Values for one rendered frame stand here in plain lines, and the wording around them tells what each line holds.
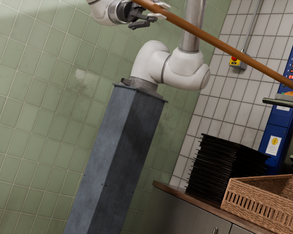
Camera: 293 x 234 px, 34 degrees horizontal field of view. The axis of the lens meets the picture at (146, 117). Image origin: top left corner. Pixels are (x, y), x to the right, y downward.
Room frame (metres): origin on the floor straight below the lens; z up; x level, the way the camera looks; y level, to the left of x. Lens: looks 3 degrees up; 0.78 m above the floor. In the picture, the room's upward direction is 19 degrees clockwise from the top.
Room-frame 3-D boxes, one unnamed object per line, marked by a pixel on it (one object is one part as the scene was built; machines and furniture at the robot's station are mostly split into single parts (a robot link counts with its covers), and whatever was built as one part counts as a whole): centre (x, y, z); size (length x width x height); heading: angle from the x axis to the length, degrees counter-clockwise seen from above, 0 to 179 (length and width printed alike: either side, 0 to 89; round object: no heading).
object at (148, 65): (2.44, 0.06, 1.17); 0.18 x 0.16 x 0.22; 70
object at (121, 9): (1.67, 0.17, 1.19); 0.09 x 0.07 x 0.08; 36
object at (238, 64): (3.05, -0.45, 1.46); 0.10 x 0.07 x 0.10; 37
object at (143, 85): (2.43, 0.09, 1.03); 0.22 x 0.18 x 0.06; 128
